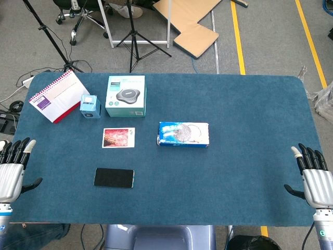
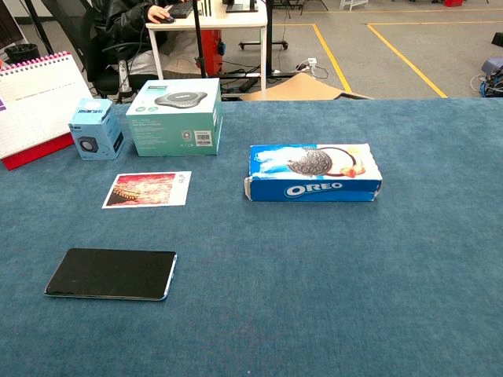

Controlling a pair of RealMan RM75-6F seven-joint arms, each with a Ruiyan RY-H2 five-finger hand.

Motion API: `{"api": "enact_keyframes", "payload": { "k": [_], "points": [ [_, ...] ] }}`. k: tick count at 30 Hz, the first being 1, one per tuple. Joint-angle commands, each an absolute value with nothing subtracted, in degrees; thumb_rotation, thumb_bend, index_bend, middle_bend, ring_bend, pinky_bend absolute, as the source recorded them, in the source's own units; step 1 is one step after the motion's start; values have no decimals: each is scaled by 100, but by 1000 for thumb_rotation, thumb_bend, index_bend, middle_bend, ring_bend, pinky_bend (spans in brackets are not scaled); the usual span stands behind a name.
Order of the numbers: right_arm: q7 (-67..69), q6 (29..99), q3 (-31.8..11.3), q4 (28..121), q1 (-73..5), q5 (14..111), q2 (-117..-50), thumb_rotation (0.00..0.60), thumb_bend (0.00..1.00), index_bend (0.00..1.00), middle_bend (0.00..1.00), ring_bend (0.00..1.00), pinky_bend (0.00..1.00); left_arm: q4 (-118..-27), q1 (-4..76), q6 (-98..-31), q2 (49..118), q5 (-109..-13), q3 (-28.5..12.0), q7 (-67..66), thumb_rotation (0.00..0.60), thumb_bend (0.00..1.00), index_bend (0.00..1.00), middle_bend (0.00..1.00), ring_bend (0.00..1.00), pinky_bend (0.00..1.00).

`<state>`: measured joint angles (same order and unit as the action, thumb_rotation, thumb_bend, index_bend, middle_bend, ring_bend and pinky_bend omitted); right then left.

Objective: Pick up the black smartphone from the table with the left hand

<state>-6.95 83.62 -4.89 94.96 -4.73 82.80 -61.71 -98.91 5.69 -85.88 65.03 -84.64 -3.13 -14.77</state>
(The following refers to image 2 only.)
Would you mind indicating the black smartphone with blue back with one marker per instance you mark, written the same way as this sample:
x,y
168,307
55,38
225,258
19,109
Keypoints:
x,y
110,275

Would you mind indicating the blue Oreo cookie box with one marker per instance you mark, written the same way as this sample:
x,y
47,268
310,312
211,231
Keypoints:
x,y
314,173

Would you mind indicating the blue table cloth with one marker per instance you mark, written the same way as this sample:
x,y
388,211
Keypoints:
x,y
298,275

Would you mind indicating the teal speakerphone box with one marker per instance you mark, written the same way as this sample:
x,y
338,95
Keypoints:
x,y
173,125

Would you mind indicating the red photo postcard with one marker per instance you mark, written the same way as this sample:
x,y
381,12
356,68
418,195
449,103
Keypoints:
x,y
147,190

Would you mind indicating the black floor power strip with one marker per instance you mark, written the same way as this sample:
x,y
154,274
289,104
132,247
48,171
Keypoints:
x,y
248,83

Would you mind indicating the flattened brown cardboard sheet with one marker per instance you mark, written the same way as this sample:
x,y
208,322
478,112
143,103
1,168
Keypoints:
x,y
302,88

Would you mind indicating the red cabinet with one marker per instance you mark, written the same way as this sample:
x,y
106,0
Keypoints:
x,y
212,51

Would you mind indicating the black rolling stand base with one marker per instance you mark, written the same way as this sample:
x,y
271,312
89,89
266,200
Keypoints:
x,y
272,39

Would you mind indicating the small light blue speaker box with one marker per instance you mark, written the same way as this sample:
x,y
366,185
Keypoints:
x,y
96,129

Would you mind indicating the white desk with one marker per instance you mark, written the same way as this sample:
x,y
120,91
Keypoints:
x,y
220,21

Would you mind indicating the black monitor stand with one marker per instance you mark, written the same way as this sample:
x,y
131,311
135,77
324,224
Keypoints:
x,y
240,7

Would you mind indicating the black computer mouse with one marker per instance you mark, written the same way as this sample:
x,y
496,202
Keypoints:
x,y
167,19

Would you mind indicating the black keyboard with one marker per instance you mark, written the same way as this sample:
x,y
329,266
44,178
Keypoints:
x,y
181,9

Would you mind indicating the seated person in black jacket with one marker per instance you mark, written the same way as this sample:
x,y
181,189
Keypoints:
x,y
125,19

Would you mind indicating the spiral desk calendar red base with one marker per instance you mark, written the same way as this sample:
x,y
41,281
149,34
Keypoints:
x,y
35,106

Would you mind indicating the black light stand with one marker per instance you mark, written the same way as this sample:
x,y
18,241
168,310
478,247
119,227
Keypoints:
x,y
37,27

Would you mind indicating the black camera tripod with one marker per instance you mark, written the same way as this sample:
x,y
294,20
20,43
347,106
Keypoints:
x,y
199,39

